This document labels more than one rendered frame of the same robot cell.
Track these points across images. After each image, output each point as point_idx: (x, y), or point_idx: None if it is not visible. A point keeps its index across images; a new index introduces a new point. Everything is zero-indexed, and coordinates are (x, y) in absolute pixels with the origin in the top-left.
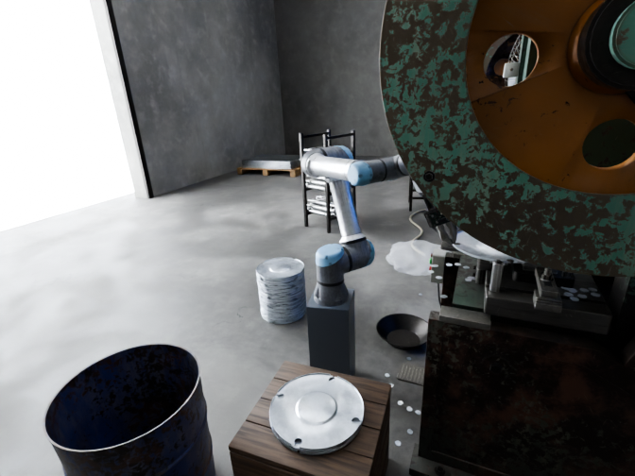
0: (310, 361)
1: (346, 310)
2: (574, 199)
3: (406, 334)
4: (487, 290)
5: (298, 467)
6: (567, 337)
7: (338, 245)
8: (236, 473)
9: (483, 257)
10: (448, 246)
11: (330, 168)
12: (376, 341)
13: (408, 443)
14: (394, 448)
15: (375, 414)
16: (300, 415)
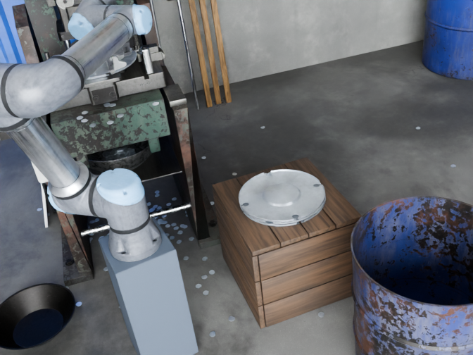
0: (190, 316)
1: (154, 218)
2: None
3: (25, 329)
4: (153, 73)
5: (328, 182)
6: None
7: (101, 176)
8: None
9: (131, 58)
10: (116, 75)
11: (111, 44)
12: (58, 350)
13: (198, 253)
14: (211, 258)
15: (249, 177)
16: (298, 194)
